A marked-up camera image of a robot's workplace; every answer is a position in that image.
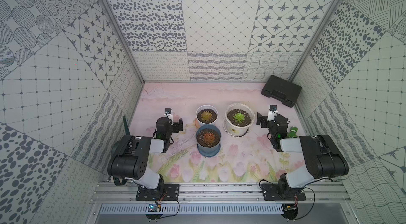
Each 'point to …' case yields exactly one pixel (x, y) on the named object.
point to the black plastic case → (282, 90)
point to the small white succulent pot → (206, 114)
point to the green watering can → (127, 131)
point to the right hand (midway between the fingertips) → (266, 114)
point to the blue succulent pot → (208, 138)
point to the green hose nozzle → (293, 130)
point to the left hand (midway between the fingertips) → (173, 116)
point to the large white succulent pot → (239, 118)
